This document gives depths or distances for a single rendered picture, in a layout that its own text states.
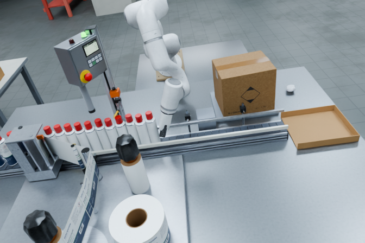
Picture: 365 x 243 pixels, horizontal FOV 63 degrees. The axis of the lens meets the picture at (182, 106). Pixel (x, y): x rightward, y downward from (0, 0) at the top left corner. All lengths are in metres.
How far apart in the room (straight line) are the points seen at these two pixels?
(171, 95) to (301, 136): 0.72
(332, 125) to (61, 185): 1.41
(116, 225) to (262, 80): 1.02
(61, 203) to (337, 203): 1.18
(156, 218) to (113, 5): 6.15
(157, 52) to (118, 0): 5.60
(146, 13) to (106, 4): 5.62
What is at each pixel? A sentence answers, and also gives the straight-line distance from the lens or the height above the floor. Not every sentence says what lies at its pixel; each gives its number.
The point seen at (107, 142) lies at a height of 0.95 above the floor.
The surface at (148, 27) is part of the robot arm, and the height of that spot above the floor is 1.48.
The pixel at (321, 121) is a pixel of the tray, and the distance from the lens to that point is 1.77.
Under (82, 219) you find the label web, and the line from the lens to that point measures 1.28.
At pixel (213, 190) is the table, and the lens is 1.40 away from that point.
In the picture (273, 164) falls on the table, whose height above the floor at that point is 0.83.
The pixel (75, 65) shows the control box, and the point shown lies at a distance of 1.37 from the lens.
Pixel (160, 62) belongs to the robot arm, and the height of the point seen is 1.33.
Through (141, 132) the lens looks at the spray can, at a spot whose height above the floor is 1.00.
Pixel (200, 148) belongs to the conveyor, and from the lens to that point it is 1.56.
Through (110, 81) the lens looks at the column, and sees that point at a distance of 1.53.
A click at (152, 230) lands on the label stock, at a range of 1.09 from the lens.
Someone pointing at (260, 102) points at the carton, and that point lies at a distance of 1.73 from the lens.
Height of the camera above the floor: 1.93
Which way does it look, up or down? 35 degrees down
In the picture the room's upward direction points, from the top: 10 degrees counter-clockwise
